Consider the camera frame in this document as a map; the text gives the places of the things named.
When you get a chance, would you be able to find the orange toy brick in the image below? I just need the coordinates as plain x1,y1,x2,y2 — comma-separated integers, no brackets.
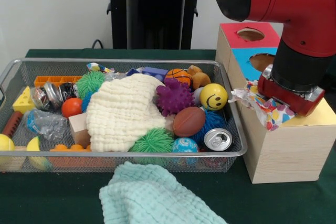
50,143,93,155

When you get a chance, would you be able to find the plain wooden block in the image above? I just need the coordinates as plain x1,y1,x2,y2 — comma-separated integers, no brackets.
68,112,91,148

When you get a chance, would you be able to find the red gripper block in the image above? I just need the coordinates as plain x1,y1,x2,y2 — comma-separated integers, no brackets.
257,66,326,118

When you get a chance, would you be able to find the wooden box with three holes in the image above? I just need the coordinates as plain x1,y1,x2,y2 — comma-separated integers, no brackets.
215,22,336,184

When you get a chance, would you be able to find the silver drink can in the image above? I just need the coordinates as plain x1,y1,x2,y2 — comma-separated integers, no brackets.
204,128,233,151

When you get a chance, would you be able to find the plain yellow ball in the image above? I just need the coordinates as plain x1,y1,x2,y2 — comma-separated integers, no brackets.
0,133,16,171

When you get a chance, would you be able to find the purple spiky ball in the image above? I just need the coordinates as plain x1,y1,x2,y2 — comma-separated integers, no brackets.
156,78,196,116

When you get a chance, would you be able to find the white multicolour print cloth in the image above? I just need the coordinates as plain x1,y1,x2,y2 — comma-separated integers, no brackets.
229,80,296,132

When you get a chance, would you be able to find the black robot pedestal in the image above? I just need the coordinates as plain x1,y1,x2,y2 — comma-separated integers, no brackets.
101,0,213,50

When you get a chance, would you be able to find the black cable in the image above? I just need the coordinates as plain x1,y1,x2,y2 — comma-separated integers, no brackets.
92,39,106,50

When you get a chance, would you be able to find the mint green knitted cloth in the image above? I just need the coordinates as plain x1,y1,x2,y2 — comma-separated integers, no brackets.
100,160,226,224

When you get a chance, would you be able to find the green spiky ball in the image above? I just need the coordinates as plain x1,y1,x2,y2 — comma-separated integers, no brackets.
130,127,175,167
77,70,106,99

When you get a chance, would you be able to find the orange plastic tray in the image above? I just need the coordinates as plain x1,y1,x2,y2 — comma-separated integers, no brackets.
34,75,83,87

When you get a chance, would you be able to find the shallow wire mesh bin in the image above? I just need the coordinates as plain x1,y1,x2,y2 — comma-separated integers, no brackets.
0,58,248,173

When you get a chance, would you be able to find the red ball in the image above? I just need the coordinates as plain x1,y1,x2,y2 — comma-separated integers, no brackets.
61,98,84,119

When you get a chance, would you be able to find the brown toy football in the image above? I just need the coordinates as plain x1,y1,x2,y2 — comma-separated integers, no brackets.
173,107,206,137

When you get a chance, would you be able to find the yellow cheese wedge toy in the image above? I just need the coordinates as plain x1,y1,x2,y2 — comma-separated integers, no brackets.
13,86,36,114

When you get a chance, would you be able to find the cream knitted cloth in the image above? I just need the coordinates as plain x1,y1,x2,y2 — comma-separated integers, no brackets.
86,73,175,153

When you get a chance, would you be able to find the yellow smiley face ball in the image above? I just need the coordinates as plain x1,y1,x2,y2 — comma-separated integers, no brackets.
200,83,228,111

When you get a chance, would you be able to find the orange toy basketball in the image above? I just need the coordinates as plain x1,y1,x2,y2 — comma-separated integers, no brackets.
165,68,192,85

